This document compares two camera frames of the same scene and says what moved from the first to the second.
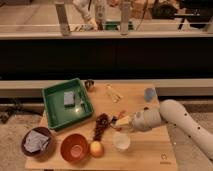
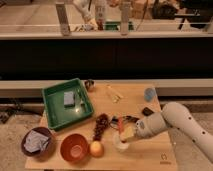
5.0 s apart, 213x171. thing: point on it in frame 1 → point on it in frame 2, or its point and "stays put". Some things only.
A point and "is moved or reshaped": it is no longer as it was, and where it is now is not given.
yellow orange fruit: [96, 149] stays put
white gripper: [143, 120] → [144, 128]
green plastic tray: [66, 103] stays put
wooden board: [108, 140] stays put
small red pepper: [121, 114] is moved or reshaped
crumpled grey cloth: [35, 141] stays put
